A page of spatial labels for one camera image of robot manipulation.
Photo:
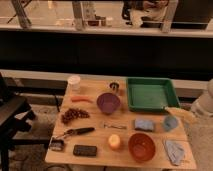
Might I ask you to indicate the small black metal clip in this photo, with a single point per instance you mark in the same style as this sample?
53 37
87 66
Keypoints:
56 145

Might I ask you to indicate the blue sponge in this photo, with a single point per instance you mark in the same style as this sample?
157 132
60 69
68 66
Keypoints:
145 125

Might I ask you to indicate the small metal can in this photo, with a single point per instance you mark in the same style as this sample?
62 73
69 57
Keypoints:
114 86

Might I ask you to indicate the yellow apple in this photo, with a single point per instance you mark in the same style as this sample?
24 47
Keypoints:
114 141

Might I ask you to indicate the bunch of dark grapes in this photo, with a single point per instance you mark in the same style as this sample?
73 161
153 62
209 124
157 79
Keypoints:
72 114

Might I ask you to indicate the orange bowl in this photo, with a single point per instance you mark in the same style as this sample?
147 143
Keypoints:
141 147

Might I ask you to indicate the clear plastic cup white lid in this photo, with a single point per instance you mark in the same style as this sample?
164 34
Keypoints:
74 82

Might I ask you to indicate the blue plastic cup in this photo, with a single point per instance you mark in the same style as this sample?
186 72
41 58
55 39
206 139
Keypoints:
170 123

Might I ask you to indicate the black rectangular block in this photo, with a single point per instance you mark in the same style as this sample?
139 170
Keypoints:
84 150

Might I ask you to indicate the purple bowl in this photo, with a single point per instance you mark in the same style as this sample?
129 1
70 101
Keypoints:
108 103

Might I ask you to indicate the green plastic tray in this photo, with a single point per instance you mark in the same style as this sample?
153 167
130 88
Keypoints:
150 94

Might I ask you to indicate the orange carrot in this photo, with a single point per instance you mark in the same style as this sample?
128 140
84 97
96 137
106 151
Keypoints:
80 98

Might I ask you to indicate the blue grey cloth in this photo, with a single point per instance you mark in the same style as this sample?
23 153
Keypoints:
174 151

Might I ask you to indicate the black chair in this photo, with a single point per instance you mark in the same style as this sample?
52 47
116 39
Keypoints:
14 111

